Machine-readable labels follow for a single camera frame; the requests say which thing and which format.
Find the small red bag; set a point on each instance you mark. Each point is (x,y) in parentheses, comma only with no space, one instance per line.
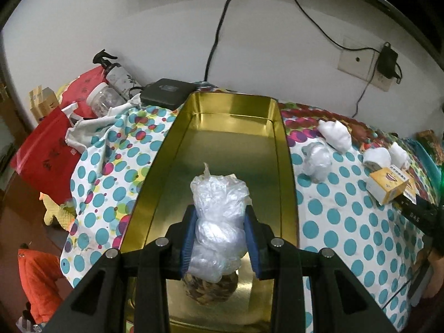
(81,86)

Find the small white cloth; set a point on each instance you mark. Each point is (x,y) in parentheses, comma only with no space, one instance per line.
(399,156)

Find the large red bag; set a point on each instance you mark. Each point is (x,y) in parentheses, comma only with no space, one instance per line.
(45,145)

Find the clear plastic jar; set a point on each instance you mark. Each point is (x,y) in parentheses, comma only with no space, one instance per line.
(104,100)

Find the plastic bag of dried nuts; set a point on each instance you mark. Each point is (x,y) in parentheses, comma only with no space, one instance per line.
(215,197)

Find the black power adapter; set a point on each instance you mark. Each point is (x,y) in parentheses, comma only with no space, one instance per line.
(386,60)

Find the clear plastic bag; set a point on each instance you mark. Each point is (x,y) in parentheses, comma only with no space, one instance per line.
(316,163)

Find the white wall plate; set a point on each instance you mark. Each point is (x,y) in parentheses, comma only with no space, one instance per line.
(357,59)

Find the wooden door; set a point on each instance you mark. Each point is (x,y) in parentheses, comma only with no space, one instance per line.
(12,128)

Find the white paper ball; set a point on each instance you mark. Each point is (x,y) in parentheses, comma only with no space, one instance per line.
(334,133)

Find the person's right hand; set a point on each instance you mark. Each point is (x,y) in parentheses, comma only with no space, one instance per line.
(437,274)

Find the yellow cardboard box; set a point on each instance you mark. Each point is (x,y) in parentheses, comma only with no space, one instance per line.
(390,184)

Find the gold metal tin box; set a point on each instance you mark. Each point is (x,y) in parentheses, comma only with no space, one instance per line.
(225,138)

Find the colourful patterned packet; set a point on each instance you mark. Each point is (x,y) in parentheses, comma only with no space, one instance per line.
(432,145)

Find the spray bottle with black nozzle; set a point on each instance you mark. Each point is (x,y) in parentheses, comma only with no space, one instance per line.
(119,76)

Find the brown cardboard box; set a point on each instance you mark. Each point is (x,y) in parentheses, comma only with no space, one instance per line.
(43,102)

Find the polka dot tablecloth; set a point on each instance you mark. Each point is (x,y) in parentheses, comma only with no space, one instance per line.
(347,222)

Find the orange jacket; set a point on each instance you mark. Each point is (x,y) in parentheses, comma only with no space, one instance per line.
(38,277)

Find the black set-top box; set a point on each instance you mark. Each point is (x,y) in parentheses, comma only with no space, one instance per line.
(166,92)

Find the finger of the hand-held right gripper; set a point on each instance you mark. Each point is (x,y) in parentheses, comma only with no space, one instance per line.
(402,204)

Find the white wall socket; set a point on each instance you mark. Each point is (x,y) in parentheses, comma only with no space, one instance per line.
(383,84)

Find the yellow plush toy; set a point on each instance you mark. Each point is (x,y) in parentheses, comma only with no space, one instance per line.
(57,215)

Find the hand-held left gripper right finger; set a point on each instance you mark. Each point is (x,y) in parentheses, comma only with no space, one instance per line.
(251,242)

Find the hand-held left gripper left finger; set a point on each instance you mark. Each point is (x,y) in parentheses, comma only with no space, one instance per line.
(189,236)

